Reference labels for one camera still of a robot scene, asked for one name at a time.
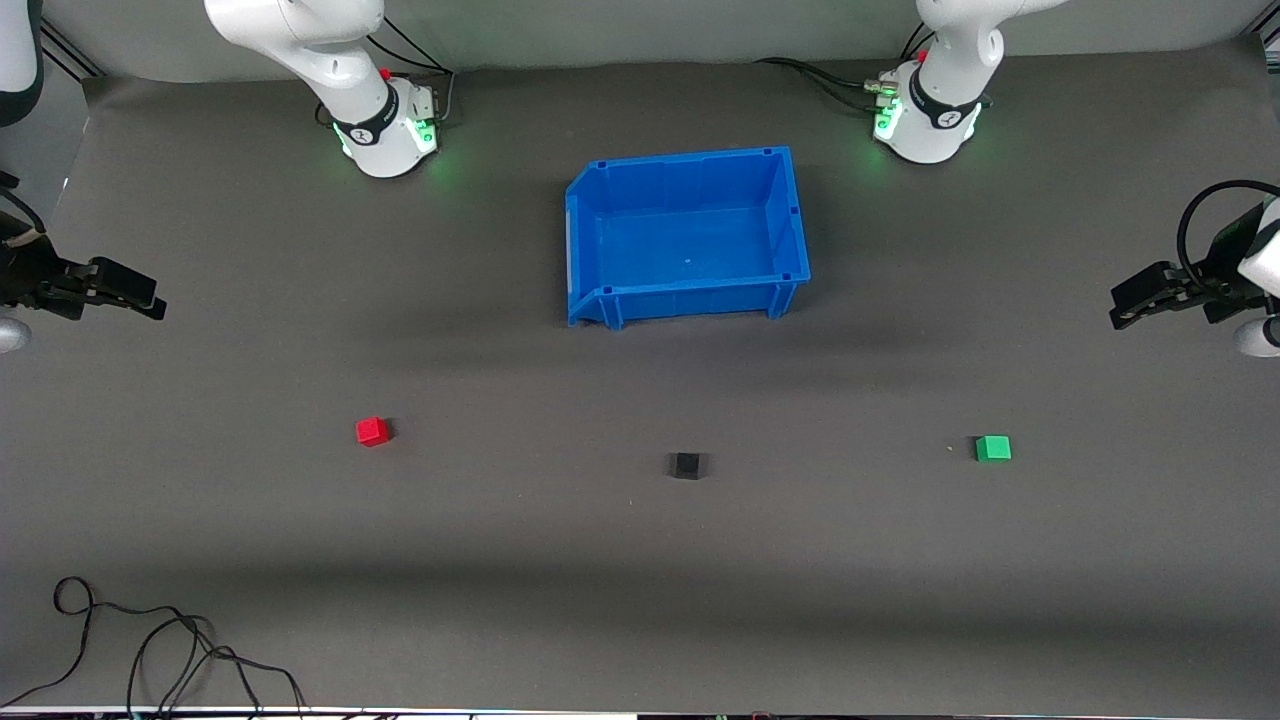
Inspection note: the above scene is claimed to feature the thin black loose cable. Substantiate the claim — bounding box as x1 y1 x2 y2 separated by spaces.
0 577 216 709
125 612 306 717

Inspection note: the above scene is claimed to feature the black left arm base cable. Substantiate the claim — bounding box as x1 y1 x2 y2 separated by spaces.
753 22 936 113

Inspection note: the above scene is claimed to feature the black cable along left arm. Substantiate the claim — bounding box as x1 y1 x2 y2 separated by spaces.
1176 179 1280 293

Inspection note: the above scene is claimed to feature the black arm base cable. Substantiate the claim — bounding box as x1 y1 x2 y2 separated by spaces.
753 22 936 113
318 15 457 131

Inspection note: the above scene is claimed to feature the blue plastic storage bin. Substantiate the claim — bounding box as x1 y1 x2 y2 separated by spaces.
565 146 812 331

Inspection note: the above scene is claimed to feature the black cable along right arm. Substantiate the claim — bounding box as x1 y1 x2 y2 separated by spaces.
0 185 47 243

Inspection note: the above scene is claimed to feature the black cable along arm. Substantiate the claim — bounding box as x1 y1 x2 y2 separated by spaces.
0 185 47 243
1176 179 1280 293

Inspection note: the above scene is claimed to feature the dark grey table mat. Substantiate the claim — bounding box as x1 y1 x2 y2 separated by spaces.
0 40 1280 713

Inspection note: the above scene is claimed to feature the black right arm base cable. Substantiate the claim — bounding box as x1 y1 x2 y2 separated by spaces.
318 15 457 131

